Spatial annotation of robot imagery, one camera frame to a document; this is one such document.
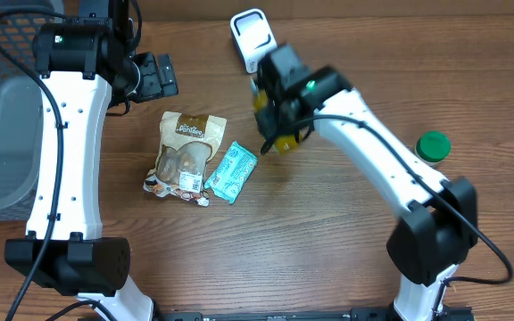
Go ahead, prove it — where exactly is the dark grey plastic basket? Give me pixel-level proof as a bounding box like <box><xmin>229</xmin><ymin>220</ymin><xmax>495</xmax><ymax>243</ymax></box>
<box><xmin>0</xmin><ymin>0</ymin><xmax>64</xmax><ymax>221</ymax></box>

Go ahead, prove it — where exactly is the white barcode scanner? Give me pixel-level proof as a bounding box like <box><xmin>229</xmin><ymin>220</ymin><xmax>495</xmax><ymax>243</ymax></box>
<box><xmin>229</xmin><ymin>8</ymin><xmax>278</xmax><ymax>74</ymax></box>

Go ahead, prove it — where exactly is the green lidded jar with tissues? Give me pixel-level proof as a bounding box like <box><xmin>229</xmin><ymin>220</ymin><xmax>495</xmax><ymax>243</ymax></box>
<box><xmin>414</xmin><ymin>131</ymin><xmax>452</xmax><ymax>166</ymax></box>

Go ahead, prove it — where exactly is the brown snack wrapper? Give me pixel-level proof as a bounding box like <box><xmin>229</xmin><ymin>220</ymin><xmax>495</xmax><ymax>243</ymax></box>
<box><xmin>143</xmin><ymin>111</ymin><xmax>227</xmax><ymax>207</ymax></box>

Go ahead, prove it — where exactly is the teal tissue pack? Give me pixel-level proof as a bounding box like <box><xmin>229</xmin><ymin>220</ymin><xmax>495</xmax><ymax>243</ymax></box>
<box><xmin>204</xmin><ymin>142</ymin><xmax>257</xmax><ymax>204</ymax></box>

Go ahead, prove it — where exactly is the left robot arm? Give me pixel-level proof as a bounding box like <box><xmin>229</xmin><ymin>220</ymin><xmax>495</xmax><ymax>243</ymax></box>
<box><xmin>4</xmin><ymin>1</ymin><xmax>177</xmax><ymax>320</ymax></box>

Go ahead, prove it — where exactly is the yellow liquid bottle silver cap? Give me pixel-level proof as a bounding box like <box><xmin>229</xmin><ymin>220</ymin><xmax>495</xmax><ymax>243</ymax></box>
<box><xmin>250</xmin><ymin>78</ymin><xmax>312</xmax><ymax>155</ymax></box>

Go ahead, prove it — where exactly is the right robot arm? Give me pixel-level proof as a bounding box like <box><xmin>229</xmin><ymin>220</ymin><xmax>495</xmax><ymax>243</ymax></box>
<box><xmin>253</xmin><ymin>44</ymin><xmax>477</xmax><ymax>320</ymax></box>

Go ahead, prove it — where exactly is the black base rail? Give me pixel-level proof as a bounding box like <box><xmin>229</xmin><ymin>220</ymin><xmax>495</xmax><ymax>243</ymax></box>
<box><xmin>158</xmin><ymin>305</ymin><xmax>476</xmax><ymax>321</ymax></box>

